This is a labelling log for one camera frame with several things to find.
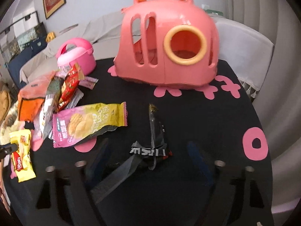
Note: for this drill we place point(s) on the shelf with white boxes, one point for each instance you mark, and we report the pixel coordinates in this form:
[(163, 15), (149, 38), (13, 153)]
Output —
[(21, 30)]

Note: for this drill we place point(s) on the red gold candy wrapper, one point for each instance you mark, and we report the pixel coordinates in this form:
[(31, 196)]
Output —
[(69, 87)]

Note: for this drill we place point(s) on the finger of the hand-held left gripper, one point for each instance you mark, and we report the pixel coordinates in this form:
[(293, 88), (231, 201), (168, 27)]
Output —
[(7, 148)]

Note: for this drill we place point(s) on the salmon pink plastic pet carrier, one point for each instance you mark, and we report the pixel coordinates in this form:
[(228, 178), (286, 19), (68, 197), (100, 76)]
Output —
[(150, 51)]

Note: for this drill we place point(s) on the white curtain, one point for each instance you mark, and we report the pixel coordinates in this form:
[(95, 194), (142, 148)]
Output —
[(277, 40)]

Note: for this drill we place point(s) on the black snack wrapper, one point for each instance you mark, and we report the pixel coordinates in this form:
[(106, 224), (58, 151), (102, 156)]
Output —
[(152, 150)]

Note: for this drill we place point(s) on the yellow wafer wrapper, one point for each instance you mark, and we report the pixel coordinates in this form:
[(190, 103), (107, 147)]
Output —
[(22, 160)]

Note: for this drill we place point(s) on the white fringed chair cover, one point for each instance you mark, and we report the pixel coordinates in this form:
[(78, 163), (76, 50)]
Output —
[(247, 51)]

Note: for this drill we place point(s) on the red orange snack packet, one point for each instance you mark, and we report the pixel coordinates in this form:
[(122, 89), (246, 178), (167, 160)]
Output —
[(30, 103)]

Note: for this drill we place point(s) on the dark blue cabinet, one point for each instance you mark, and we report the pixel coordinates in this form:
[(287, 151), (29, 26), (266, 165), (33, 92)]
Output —
[(25, 54)]

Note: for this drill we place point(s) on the black cloth with pink print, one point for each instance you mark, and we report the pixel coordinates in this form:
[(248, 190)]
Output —
[(188, 117)]

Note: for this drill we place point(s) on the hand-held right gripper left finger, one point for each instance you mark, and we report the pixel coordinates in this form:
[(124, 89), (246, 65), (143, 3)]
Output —
[(100, 160)]

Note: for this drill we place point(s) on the silver grey snack wrapper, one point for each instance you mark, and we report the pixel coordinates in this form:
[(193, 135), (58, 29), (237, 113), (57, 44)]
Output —
[(49, 106)]

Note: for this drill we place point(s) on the yellow pet bed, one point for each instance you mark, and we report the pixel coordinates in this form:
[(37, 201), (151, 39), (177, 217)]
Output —
[(4, 103)]

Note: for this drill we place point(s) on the small yellow object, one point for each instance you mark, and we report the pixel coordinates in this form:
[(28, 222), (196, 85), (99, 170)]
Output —
[(50, 37)]

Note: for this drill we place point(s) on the pink yellow chip packet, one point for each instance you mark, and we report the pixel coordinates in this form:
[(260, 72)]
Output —
[(82, 122)]

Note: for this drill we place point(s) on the grey sofa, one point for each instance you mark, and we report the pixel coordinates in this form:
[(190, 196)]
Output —
[(98, 30)]

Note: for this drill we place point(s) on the lilac wrapper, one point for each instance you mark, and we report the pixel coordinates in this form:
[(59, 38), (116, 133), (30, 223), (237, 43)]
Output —
[(89, 82)]

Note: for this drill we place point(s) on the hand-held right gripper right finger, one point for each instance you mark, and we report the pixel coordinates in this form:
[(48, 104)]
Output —
[(199, 160)]

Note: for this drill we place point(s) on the pink white wrapper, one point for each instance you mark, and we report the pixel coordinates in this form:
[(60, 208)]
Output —
[(36, 141)]

